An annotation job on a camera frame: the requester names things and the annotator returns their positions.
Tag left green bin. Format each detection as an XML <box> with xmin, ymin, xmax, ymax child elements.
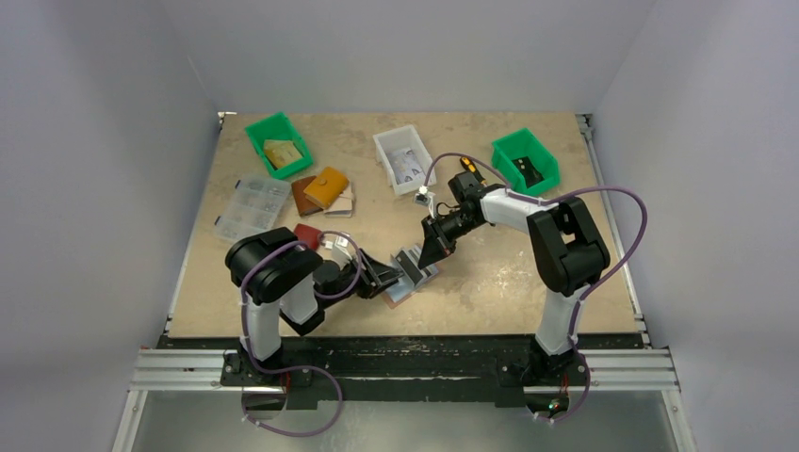
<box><xmin>245</xmin><ymin>112</ymin><xmax>314</xmax><ymax>180</ymax></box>

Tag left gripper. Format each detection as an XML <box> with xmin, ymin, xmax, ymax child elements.
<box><xmin>321</xmin><ymin>248</ymin><xmax>402</xmax><ymax>309</ymax></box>

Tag right green bin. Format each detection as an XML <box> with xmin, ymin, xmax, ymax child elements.
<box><xmin>491</xmin><ymin>128</ymin><xmax>561</xmax><ymax>196</ymax></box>

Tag cards in green bin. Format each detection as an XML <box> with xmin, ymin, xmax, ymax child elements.
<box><xmin>262</xmin><ymin>139</ymin><xmax>302</xmax><ymax>170</ymax></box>

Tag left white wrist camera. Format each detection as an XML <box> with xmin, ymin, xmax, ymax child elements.
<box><xmin>322</xmin><ymin>234</ymin><xmax>355</xmax><ymax>268</ymax></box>

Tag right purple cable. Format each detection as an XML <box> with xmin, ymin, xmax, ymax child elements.
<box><xmin>421</xmin><ymin>153</ymin><xmax>649</xmax><ymax>427</ymax></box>

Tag cards in white bin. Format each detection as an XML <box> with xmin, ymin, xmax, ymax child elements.
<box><xmin>386</xmin><ymin>148</ymin><xmax>426</xmax><ymax>185</ymax></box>

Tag blue card sleeves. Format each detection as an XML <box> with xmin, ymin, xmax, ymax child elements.
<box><xmin>390</xmin><ymin>244</ymin><xmax>425</xmax><ymax>283</ymax></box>

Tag beige card holder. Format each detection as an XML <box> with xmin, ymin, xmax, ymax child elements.
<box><xmin>324</xmin><ymin>183</ymin><xmax>356</xmax><ymax>218</ymax></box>

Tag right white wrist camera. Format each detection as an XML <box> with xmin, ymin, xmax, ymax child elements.
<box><xmin>414</xmin><ymin>186</ymin><xmax>437</xmax><ymax>218</ymax></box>

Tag red card holder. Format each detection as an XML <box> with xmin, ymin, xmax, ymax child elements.
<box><xmin>293</xmin><ymin>223</ymin><xmax>322</xmax><ymax>250</ymax></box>

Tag pink card holder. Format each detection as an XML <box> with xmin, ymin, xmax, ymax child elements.
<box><xmin>383</xmin><ymin>265</ymin><xmax>440</xmax><ymax>309</ymax></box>

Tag green bin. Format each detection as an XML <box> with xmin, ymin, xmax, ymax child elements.
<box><xmin>491</xmin><ymin>128</ymin><xmax>561</xmax><ymax>196</ymax></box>
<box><xmin>245</xmin><ymin>112</ymin><xmax>314</xmax><ymax>180</ymax></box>

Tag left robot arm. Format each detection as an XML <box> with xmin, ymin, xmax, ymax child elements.
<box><xmin>225</xmin><ymin>227</ymin><xmax>403</xmax><ymax>385</ymax></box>

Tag yellow black screwdriver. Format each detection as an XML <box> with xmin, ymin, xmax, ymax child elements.
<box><xmin>460</xmin><ymin>156</ymin><xmax>487</xmax><ymax>186</ymax></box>

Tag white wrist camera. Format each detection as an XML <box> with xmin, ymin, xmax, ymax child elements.
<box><xmin>322</xmin><ymin>234</ymin><xmax>355</xmax><ymax>268</ymax></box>
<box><xmin>414</xmin><ymin>186</ymin><xmax>437</xmax><ymax>218</ymax></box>

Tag aluminium frame rail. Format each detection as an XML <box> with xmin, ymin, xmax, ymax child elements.
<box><xmin>128</xmin><ymin>349</ymin><xmax>680</xmax><ymax>393</ymax></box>

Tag yellow card holder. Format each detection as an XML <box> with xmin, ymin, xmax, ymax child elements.
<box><xmin>303</xmin><ymin>167</ymin><xmax>350</xmax><ymax>210</ymax></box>

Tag white bin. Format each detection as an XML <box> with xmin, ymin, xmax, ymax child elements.
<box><xmin>372</xmin><ymin>124</ymin><xmax>436</xmax><ymax>196</ymax></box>

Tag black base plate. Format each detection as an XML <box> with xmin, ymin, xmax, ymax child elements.
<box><xmin>157</xmin><ymin>334</ymin><xmax>643</xmax><ymax>410</ymax></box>

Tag black item in bin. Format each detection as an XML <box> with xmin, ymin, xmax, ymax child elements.
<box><xmin>512</xmin><ymin>156</ymin><xmax>544</xmax><ymax>188</ymax></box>

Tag brown card holder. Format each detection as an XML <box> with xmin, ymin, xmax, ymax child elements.
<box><xmin>291</xmin><ymin>175</ymin><xmax>323</xmax><ymax>218</ymax></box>

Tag clear compartment organizer box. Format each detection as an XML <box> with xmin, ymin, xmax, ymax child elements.
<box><xmin>214</xmin><ymin>173</ymin><xmax>290</xmax><ymax>242</ymax></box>

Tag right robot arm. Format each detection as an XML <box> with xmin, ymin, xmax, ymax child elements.
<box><xmin>418</xmin><ymin>171</ymin><xmax>611</xmax><ymax>383</ymax></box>

